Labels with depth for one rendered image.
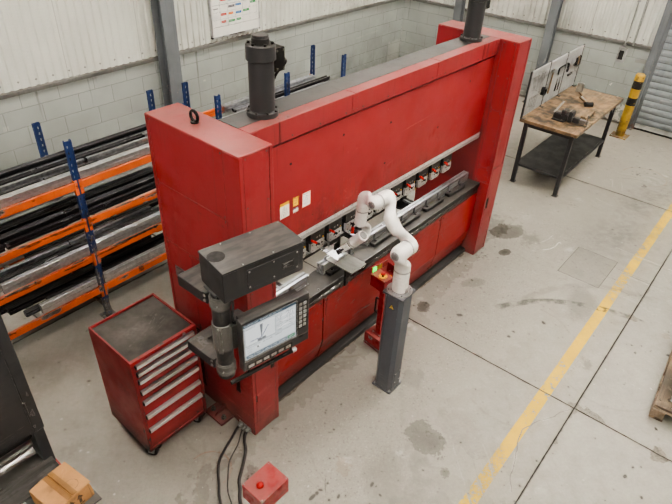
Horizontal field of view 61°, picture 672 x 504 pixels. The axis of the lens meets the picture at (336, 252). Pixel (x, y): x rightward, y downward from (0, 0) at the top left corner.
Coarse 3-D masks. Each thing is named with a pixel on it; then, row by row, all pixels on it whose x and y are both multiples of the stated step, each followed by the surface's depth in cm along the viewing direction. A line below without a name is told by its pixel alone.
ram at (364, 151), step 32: (480, 64) 510; (416, 96) 450; (448, 96) 490; (480, 96) 537; (320, 128) 376; (352, 128) 403; (384, 128) 434; (416, 128) 470; (448, 128) 514; (480, 128) 566; (288, 160) 364; (320, 160) 390; (352, 160) 419; (384, 160) 453; (416, 160) 493; (288, 192) 377; (320, 192) 405; (352, 192) 436; (288, 224) 392
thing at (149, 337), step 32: (128, 320) 387; (160, 320) 389; (96, 352) 389; (128, 352) 363; (160, 352) 367; (192, 352) 394; (128, 384) 371; (160, 384) 380; (192, 384) 408; (128, 416) 402; (160, 416) 396; (192, 416) 425
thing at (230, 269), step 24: (240, 240) 300; (264, 240) 301; (288, 240) 303; (216, 264) 283; (240, 264) 284; (264, 264) 292; (288, 264) 304; (216, 288) 289; (240, 288) 290; (216, 312) 303; (216, 336) 312; (216, 360) 329
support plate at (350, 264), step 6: (342, 252) 459; (330, 258) 452; (342, 258) 453; (348, 258) 453; (354, 258) 453; (336, 264) 446; (342, 264) 446; (348, 264) 447; (354, 264) 447; (360, 264) 447; (348, 270) 440; (354, 270) 441
